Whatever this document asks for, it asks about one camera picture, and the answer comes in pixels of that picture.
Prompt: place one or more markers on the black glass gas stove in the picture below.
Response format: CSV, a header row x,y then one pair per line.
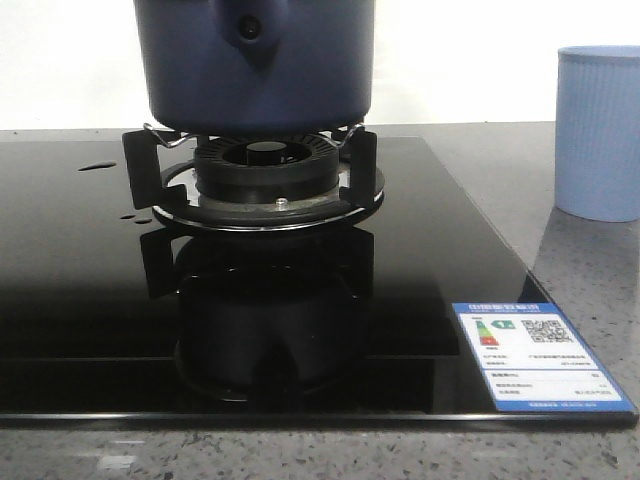
x,y
110,319

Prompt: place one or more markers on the dark blue pot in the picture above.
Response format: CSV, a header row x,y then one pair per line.
x,y
257,67

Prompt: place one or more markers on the black round gas burner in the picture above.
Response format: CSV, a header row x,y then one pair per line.
x,y
252,170

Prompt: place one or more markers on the light blue ribbed cup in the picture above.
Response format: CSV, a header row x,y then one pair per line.
x,y
597,132

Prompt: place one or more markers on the blue white energy label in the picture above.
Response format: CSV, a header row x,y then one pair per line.
x,y
533,361

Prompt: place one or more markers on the black pot support grate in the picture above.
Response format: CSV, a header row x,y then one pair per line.
x,y
172,194

